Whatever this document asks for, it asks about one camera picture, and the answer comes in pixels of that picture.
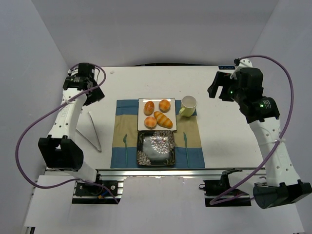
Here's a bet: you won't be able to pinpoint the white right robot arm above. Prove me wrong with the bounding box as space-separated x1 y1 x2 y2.
207 68 312 209

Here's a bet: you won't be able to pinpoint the striped long bread roll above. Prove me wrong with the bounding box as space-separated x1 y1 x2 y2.
154 111 173 129

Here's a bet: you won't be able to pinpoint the aluminium frame rail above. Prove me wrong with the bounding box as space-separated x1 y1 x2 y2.
43 167 266 178

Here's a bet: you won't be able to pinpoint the round bread roll bottom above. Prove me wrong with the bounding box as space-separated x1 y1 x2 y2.
144 116 157 129

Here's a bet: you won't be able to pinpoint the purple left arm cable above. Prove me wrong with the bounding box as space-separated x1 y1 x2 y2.
15 63 120 204

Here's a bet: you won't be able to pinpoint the blue and beige placemat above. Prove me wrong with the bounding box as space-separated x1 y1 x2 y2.
111 99 205 169

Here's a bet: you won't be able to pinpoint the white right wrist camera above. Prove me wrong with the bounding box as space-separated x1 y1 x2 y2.
230 58 253 79

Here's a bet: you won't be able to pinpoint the black floral square plate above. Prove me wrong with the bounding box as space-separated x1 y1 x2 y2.
136 130 176 167

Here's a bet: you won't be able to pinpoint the round bread roll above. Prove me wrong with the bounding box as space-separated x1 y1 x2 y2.
144 116 157 129
158 99 171 113

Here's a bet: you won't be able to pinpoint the round bread roll top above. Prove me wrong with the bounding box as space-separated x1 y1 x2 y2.
158 99 171 113

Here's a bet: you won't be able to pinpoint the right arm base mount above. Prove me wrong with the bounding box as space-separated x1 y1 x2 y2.
198 168 252 207

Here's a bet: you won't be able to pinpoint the metal tongs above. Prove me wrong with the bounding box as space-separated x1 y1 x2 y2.
76 111 102 153

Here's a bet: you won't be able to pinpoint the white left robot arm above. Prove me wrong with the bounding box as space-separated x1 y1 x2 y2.
38 63 104 182

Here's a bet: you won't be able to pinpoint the teal fork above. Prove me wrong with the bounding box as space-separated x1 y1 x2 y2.
123 134 128 166

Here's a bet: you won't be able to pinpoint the white square plate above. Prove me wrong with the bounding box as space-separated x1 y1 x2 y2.
137 98 177 131

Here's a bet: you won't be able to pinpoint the pale yellow mug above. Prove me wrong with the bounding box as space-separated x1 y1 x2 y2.
179 96 197 117

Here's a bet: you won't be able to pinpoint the teal knife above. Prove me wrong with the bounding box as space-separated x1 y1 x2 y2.
183 132 190 168

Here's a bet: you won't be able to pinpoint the oval bread roll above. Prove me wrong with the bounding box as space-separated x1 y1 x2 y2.
143 101 155 116

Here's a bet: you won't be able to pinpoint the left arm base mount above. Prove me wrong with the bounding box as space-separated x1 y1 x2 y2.
72 175 124 205

